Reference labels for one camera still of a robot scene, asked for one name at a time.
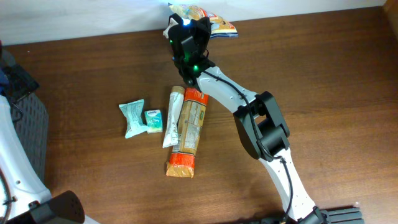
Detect yellow snack chip bag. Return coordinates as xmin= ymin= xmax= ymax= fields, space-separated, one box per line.
xmin=168 ymin=3 xmax=238 ymax=39

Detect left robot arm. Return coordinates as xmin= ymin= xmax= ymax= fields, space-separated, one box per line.
xmin=1 ymin=49 xmax=95 ymax=224

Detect orange long pasta packet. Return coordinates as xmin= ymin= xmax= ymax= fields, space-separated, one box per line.
xmin=166 ymin=88 xmax=208 ymax=178

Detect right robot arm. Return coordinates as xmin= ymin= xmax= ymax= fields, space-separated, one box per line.
xmin=163 ymin=13 xmax=327 ymax=223

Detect small green tissue pack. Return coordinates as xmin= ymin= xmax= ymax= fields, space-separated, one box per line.
xmin=144 ymin=110 xmax=163 ymax=134

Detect pale green packet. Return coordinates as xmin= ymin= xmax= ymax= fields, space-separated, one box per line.
xmin=119 ymin=99 xmax=149 ymax=139

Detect grey plastic mesh basket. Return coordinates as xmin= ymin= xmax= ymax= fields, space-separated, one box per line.
xmin=0 ymin=49 xmax=49 ymax=184

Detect white beige tube packet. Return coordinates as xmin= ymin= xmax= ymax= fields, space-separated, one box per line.
xmin=162 ymin=86 xmax=185 ymax=148

